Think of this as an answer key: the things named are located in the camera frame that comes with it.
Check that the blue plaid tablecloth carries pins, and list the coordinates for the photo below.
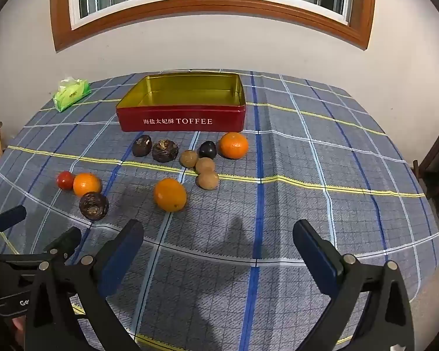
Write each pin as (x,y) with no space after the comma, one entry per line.
(296,190)

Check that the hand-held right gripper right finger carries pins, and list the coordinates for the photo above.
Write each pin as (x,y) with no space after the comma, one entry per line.
(314,256)

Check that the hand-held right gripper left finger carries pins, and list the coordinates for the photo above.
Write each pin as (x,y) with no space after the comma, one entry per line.
(120,259)

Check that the smooth oval orange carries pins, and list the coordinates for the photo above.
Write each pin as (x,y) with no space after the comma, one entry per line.
(170,194)

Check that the small dark purple fruit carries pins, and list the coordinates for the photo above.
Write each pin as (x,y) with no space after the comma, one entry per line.
(207,150)

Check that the brown longan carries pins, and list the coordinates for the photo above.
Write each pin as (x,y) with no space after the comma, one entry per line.
(205,165)
(188,159)
(207,180)

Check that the red tin box gold inside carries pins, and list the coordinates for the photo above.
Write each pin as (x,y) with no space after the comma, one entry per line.
(183,119)

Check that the small red tomato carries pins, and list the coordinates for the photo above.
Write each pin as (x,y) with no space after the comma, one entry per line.
(66,180)

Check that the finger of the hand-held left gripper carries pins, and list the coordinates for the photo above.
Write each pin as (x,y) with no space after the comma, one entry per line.
(7,217)
(67,239)

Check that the green tissue pack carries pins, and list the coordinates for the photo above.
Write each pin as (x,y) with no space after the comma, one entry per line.
(71,95)

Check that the mandarin orange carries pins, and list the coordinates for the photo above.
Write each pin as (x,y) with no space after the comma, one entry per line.
(233,145)
(87,184)

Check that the wooden framed window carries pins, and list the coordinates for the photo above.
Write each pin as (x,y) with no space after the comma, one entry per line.
(212,7)

